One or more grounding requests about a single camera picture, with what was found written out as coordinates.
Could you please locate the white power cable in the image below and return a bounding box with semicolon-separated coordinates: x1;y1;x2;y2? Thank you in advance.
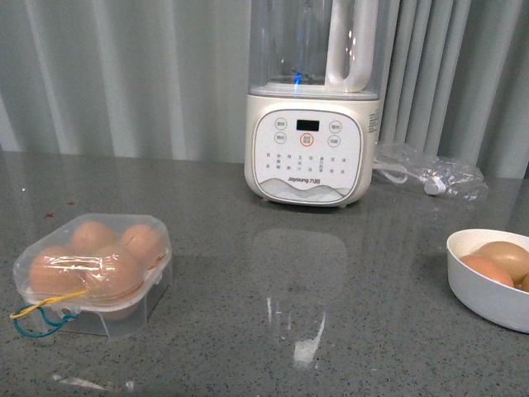
373;156;446;196

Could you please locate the clear plastic egg box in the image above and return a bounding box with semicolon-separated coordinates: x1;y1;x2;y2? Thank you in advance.
10;213;172;340

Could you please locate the brown egg in bowl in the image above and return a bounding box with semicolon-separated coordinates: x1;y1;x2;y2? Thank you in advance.
459;254;514;287

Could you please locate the brown egg back left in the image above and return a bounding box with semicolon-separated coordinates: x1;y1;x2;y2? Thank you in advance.
70;221;117;252

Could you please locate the brown egg carried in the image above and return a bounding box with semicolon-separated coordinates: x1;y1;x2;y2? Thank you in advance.
84;244;144;300

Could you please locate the white bowl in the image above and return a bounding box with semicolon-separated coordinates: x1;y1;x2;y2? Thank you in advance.
446;228;528;333

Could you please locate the white Joyoung blender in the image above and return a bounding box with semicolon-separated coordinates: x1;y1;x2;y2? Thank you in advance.
245;1;389;207

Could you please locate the yellow rubber band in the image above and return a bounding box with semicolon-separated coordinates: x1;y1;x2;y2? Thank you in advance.
9;290;87;319

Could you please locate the tan egg in bowl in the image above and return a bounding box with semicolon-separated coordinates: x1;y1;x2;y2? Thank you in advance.
475;241;528;285

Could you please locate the clear plastic bag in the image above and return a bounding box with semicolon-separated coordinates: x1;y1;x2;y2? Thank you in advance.
374;141;488;202

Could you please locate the blue rubber band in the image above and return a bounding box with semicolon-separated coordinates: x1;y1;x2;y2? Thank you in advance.
10;305;79;339

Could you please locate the brown egg front left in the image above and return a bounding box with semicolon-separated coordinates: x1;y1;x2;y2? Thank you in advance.
28;246;84;296

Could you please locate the brown egg back right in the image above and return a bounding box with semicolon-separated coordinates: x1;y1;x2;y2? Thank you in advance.
121;224;166;270

